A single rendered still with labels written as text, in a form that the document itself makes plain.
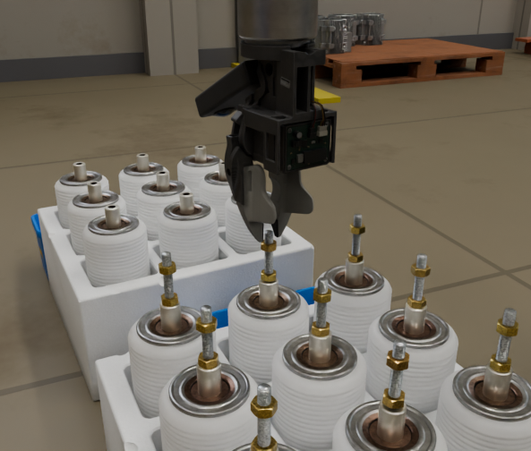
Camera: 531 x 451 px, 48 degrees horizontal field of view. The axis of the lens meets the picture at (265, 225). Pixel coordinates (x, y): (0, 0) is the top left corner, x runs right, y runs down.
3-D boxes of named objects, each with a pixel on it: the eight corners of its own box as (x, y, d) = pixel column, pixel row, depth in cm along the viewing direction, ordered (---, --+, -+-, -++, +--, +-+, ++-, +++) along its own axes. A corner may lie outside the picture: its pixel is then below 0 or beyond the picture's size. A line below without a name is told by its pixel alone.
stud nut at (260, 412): (246, 407, 43) (246, 398, 43) (266, 398, 44) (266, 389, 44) (261, 422, 42) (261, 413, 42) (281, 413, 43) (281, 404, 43)
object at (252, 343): (299, 395, 82) (303, 280, 75) (311, 447, 73) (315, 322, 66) (229, 400, 81) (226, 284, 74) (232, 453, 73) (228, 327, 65)
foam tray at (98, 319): (224, 251, 139) (221, 177, 132) (312, 336, 108) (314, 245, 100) (50, 289, 123) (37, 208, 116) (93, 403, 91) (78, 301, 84)
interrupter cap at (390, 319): (374, 344, 63) (374, 339, 62) (381, 308, 69) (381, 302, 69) (449, 356, 61) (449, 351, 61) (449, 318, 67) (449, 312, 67)
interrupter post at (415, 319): (401, 335, 64) (404, 309, 63) (402, 323, 66) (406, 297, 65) (423, 338, 64) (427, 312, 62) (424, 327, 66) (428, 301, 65)
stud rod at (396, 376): (386, 412, 50) (394, 336, 47) (398, 414, 50) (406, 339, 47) (384, 420, 50) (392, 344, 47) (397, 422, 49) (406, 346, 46)
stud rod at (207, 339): (201, 378, 55) (197, 308, 52) (208, 372, 56) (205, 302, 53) (209, 382, 54) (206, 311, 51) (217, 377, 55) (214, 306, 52)
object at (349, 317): (346, 366, 88) (354, 257, 81) (396, 401, 81) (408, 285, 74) (296, 392, 83) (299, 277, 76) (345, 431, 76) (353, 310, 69)
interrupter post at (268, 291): (278, 298, 71) (278, 274, 70) (279, 309, 69) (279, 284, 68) (257, 299, 71) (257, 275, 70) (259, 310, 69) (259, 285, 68)
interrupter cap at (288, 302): (295, 286, 74) (295, 282, 74) (304, 319, 67) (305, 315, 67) (235, 289, 73) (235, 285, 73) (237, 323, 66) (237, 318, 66)
